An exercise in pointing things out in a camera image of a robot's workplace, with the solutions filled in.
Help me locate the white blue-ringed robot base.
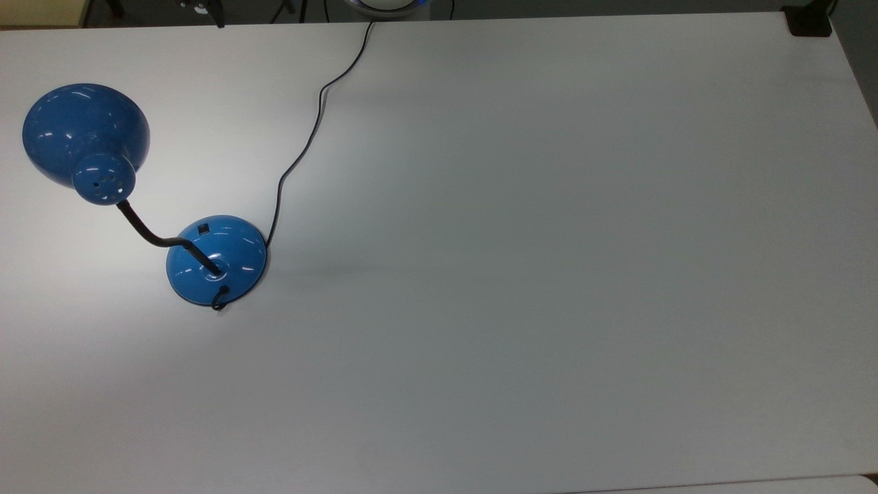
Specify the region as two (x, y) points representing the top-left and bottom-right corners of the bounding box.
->
(343, 0), (431, 19)

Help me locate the beige wooden furniture panel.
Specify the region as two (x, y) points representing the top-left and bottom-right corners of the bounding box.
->
(0, 0), (91, 30)

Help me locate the black table clamp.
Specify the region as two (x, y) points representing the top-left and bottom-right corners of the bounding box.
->
(781, 0), (839, 38)

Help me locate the black lamp power cable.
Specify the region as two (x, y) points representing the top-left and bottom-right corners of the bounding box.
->
(210, 19), (376, 312)

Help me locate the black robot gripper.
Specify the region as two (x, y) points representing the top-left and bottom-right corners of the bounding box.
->
(178, 0), (226, 30)

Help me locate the blue gooseneck desk lamp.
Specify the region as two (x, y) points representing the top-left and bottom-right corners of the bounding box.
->
(21, 83), (268, 307)

